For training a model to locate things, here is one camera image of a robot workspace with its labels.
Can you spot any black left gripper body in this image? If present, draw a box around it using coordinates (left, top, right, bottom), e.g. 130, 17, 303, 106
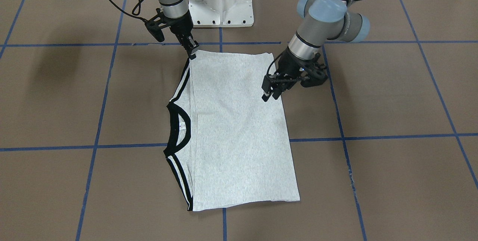
266, 47, 328, 88

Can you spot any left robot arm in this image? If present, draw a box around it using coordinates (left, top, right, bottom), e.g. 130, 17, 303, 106
262, 0, 370, 101

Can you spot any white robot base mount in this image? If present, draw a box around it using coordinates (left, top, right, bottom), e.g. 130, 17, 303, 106
188, 0, 254, 28

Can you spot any grey cartoon print t-shirt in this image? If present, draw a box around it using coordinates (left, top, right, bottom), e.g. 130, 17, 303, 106
164, 50, 300, 212

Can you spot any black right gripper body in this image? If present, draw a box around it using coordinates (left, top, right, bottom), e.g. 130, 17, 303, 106
145, 8, 195, 44

